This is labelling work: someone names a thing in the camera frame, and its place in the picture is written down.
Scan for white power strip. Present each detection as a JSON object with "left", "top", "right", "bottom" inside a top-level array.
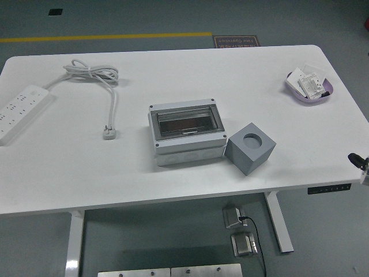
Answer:
[{"left": 0, "top": 84, "right": 50, "bottom": 146}]

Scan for silver floor socket box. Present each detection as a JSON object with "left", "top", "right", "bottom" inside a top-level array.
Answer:
[
  {"left": 230, "top": 232, "right": 258, "bottom": 259},
  {"left": 222, "top": 203, "right": 248, "bottom": 230}
]

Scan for grey cube holder block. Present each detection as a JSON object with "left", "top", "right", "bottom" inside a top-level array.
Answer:
[{"left": 224, "top": 122, "right": 277, "bottom": 176}]

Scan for transparent hinged box lid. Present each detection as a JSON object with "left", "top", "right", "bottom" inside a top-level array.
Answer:
[{"left": 155, "top": 108, "right": 219, "bottom": 137}]

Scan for black table control panel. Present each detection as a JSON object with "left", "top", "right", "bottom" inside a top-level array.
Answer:
[{"left": 307, "top": 183, "right": 352, "bottom": 196}]

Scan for white switch panel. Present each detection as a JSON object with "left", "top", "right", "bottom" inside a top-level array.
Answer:
[{"left": 298, "top": 72, "right": 326, "bottom": 100}]

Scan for grey electrical enclosure box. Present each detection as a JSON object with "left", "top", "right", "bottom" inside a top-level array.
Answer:
[{"left": 148, "top": 98, "right": 228, "bottom": 167}]

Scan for purple plastic tray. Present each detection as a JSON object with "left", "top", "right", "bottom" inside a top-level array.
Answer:
[{"left": 286, "top": 72, "right": 335, "bottom": 107}]

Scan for clear plastic packet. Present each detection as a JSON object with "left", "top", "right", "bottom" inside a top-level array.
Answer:
[{"left": 300, "top": 59, "right": 330, "bottom": 80}]

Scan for black floor cable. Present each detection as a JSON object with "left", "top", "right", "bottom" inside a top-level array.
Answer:
[{"left": 239, "top": 215, "right": 268, "bottom": 277}]

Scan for white power cord with plug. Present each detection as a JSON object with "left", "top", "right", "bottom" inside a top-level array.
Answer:
[{"left": 43, "top": 58, "right": 121, "bottom": 141}]

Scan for dark printed floor sign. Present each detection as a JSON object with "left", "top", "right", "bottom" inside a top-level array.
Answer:
[{"left": 212, "top": 35, "right": 262, "bottom": 49}]

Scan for grey metal plate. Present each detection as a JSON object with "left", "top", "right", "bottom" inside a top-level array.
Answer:
[
  {"left": 97, "top": 268, "right": 171, "bottom": 277},
  {"left": 170, "top": 263, "right": 243, "bottom": 277}
]

